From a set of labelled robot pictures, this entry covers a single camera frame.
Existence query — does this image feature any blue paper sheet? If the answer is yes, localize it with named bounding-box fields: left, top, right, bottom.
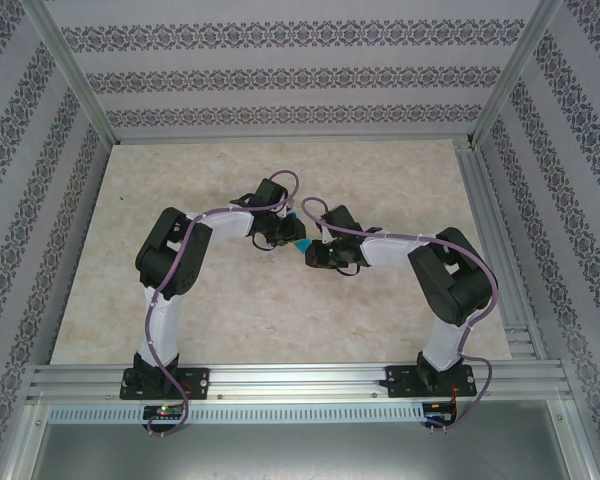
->
left=285, top=210, right=312, bottom=254

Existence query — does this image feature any grey metal sheet shelf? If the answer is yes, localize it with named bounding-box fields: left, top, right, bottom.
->
left=29, top=399, right=589, bottom=480

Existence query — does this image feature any thin aluminium cross rail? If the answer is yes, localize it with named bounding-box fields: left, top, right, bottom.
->
left=112, top=133, right=476, bottom=146

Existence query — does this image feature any long aluminium mounting rail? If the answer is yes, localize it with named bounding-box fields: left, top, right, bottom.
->
left=27, top=363, right=574, bottom=405

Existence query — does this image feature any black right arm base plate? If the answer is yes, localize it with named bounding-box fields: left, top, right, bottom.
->
left=385, top=364, right=479, bottom=400

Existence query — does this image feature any aluminium side rail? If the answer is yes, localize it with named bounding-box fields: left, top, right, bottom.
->
left=454, top=139, right=549, bottom=361

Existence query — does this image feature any slotted grey cable duct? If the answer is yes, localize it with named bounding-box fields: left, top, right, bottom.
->
left=47, top=403, right=426, bottom=425

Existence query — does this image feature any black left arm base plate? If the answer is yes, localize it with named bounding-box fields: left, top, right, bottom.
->
left=119, top=367, right=211, bottom=401

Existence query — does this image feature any aluminium frame post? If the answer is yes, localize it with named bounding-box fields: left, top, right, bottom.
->
left=17, top=0, right=119, bottom=146
left=472, top=0, right=566, bottom=146

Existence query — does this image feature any aluminium frame beam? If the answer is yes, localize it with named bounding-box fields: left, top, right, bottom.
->
left=0, top=403, right=49, bottom=480
left=549, top=399, right=600, bottom=480

